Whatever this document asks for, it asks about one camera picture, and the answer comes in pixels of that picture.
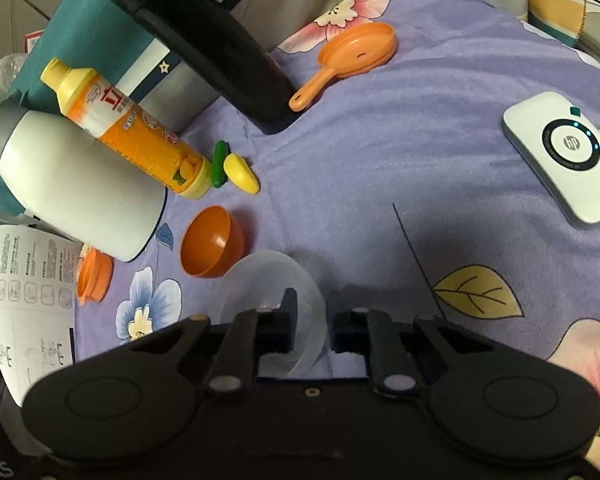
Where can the orange toy frying pan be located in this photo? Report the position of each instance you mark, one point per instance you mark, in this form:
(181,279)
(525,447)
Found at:
(354,52)

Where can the orange juice bottle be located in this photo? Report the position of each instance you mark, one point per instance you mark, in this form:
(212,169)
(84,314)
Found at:
(101,109)

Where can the orange toy pot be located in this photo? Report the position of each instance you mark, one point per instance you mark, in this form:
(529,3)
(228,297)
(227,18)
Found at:
(94,276)

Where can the green toy cucumber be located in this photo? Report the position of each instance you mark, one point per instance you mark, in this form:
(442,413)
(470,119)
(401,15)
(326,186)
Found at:
(218,175)

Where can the white thermos jug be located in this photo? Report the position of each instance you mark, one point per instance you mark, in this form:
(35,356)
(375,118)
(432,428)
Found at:
(77,185)

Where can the purple floral cloth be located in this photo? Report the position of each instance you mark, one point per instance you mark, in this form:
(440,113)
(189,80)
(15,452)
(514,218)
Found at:
(399,190)

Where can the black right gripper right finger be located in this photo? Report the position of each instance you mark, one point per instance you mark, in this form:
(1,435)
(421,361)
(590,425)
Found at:
(384,345)

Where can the white HP power bank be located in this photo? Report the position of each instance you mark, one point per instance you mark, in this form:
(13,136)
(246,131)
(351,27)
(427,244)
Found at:
(563,149)

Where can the white instruction sheet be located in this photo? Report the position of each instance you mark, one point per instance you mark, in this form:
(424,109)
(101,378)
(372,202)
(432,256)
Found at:
(37,301)

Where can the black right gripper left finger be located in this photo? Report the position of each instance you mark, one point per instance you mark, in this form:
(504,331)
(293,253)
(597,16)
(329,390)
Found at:
(251,335)

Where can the yellow toy banana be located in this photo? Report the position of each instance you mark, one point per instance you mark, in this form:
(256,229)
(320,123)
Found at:
(240,174)

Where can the orange toy bowl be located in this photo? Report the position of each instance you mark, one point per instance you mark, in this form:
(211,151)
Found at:
(213,242)

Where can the clear translucent toy bowl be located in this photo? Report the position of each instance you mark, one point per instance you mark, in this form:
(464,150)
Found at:
(257,282)

